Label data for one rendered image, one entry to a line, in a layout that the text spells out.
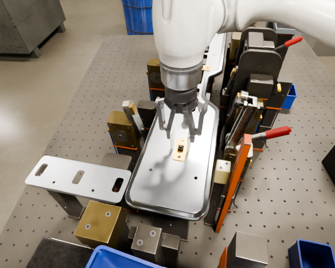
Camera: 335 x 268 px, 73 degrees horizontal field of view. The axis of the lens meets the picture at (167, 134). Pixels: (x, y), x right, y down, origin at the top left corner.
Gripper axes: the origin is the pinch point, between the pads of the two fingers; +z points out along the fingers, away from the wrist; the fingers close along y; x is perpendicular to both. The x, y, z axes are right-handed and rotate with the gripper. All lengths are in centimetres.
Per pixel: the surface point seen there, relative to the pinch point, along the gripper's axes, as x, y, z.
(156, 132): -5.4, 9.3, 4.6
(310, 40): -270, -115, 90
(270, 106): -29.4, -28.9, 7.8
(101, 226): 28.4, 11.8, -1.5
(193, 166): 5.4, -4.7, 4.6
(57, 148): -12, 64, 35
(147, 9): -228, 83, 47
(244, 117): 1.8, -15.1, -13.3
